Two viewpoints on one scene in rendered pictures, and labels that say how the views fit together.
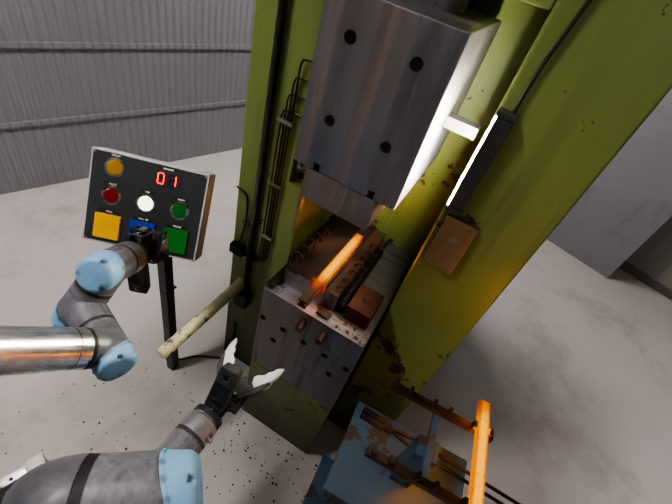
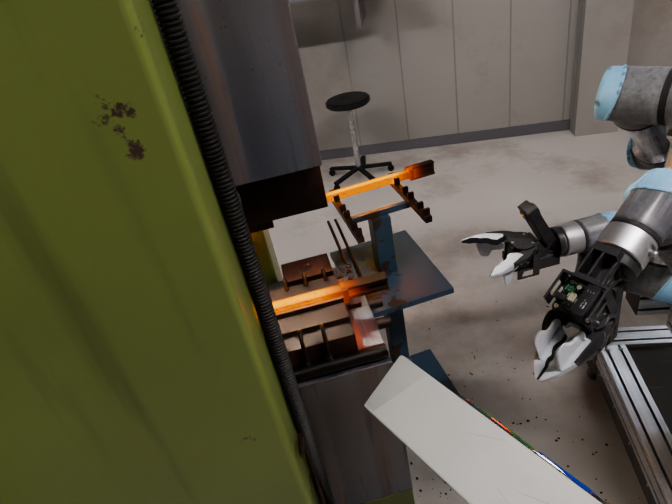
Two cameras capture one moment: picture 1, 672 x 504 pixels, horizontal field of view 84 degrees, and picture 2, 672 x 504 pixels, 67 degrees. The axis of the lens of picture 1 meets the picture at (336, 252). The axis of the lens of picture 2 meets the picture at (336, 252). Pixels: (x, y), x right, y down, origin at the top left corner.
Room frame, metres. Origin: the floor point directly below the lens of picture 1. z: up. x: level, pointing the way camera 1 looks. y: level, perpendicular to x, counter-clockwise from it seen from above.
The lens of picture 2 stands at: (1.12, 0.85, 1.66)
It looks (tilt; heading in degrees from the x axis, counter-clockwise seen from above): 32 degrees down; 250
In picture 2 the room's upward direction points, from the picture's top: 12 degrees counter-clockwise
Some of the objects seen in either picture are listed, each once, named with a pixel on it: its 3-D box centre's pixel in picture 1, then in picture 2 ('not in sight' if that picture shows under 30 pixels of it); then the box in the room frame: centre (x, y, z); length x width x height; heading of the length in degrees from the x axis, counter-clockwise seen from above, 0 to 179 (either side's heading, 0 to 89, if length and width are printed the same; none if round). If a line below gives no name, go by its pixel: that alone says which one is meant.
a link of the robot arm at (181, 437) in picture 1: (171, 460); (598, 231); (0.24, 0.18, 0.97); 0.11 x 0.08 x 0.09; 164
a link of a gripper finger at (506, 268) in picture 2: (229, 357); (506, 273); (0.50, 0.17, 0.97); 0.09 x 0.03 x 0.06; 20
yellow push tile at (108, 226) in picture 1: (107, 226); not in sight; (0.76, 0.68, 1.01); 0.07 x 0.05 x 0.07; 99
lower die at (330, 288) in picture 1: (338, 255); (252, 337); (1.03, -0.01, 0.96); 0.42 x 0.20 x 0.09; 164
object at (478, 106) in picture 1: (419, 133); not in sight; (1.33, -0.14, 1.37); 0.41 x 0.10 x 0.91; 74
